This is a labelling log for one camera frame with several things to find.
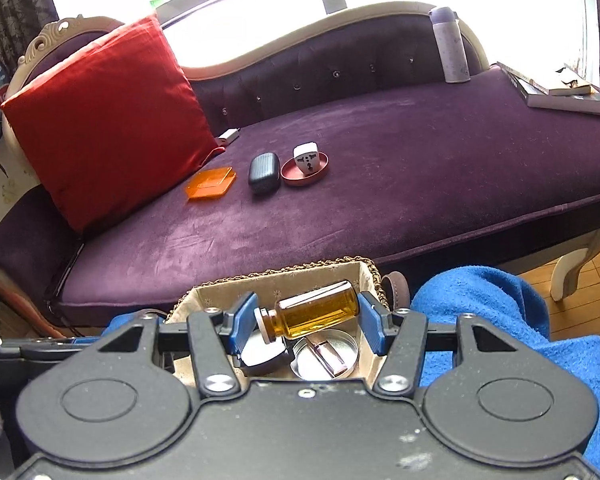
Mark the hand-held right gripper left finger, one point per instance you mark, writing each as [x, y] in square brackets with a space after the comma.
[245, 320]

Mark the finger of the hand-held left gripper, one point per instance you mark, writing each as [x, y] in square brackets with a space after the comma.
[40, 347]

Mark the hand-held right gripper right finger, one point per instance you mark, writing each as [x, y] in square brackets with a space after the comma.
[370, 320]

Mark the round silver tin base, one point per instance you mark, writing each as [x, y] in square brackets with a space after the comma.
[347, 347]

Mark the woven basket with floral lining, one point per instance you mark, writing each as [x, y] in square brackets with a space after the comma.
[215, 292]

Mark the black glossy box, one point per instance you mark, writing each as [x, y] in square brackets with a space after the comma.
[265, 357]

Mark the amber glass bottle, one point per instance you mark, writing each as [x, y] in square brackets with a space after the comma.
[320, 312]

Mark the orange translucent box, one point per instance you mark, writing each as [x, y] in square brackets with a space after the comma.
[212, 183]

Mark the dark blue hard case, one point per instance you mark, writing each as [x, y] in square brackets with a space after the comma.
[264, 172]

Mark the round metal tin lid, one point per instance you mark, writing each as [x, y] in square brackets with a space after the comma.
[290, 176]

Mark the white travel adapter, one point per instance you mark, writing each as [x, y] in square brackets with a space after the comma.
[307, 160]

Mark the blue fleece blanket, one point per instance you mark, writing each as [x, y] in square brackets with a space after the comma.
[480, 300]

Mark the purple velvet sofa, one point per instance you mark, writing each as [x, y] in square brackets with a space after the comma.
[380, 185]

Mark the small white charger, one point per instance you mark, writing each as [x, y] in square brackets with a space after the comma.
[228, 135]

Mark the red cushion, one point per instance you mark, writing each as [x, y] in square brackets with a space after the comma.
[110, 120]

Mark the lavender water bottle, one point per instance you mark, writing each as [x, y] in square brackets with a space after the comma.
[450, 45]

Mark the dark spine book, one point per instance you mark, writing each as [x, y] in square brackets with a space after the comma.
[522, 77]

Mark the thick grey book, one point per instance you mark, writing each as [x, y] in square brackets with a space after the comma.
[565, 104]

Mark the beige book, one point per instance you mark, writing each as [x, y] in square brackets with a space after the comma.
[570, 85]

